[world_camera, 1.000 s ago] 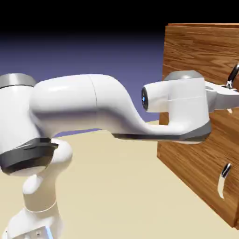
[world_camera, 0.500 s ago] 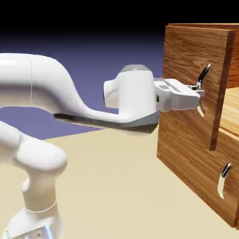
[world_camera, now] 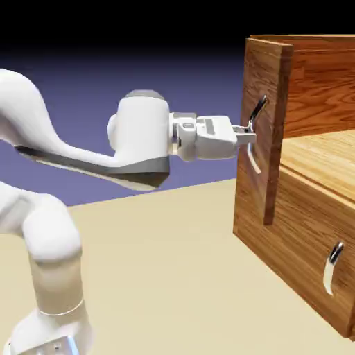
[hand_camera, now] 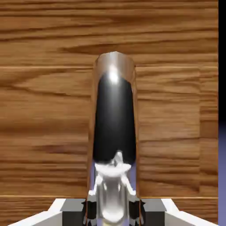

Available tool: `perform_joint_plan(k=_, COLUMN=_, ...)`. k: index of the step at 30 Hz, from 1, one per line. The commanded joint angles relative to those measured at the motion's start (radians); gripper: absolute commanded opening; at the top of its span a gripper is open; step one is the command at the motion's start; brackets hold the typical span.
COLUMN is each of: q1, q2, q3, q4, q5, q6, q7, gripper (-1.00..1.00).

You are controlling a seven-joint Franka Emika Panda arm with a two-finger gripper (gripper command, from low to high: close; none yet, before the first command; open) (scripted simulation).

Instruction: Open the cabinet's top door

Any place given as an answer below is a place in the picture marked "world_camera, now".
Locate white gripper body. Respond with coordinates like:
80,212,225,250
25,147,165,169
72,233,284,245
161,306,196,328
195,115,239,162

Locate long curved metal handle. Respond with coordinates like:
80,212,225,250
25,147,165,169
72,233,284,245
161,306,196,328
240,94,270,175

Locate tall wooden door front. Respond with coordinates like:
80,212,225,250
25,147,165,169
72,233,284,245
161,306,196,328
232,37,295,232

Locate wooden cabinet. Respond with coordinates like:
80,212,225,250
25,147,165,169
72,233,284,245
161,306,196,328
232,34,355,340

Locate wide wooden drawer front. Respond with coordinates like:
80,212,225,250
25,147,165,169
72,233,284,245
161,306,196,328
232,165,355,339

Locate short curved metal handle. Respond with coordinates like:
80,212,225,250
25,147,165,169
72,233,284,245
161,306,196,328
322,241,345,297

